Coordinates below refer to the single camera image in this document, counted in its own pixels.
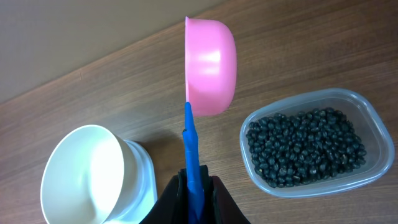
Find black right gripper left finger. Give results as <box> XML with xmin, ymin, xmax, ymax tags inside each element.
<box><xmin>140</xmin><ymin>169</ymin><xmax>188</xmax><ymax>224</ymax></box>

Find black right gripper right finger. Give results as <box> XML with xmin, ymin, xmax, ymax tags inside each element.
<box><xmin>200</xmin><ymin>165</ymin><xmax>250</xmax><ymax>224</ymax></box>

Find white kitchen scale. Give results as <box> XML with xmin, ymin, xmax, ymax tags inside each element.
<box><xmin>105</xmin><ymin>140</ymin><xmax>157</xmax><ymax>224</ymax></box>

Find white bowl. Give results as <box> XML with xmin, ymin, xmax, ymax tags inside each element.
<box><xmin>40</xmin><ymin>124</ymin><xmax>134</xmax><ymax>224</ymax></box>

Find pink scoop with blue handle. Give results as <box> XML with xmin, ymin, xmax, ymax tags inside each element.
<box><xmin>182</xmin><ymin>17</ymin><xmax>237</xmax><ymax>223</ymax></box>

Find black beans in container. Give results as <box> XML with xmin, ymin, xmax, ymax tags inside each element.
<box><xmin>245</xmin><ymin>108</ymin><xmax>367</xmax><ymax>188</ymax></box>

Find clear plastic bean container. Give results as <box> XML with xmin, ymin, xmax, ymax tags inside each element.
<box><xmin>239</xmin><ymin>88</ymin><xmax>395</xmax><ymax>198</ymax></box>

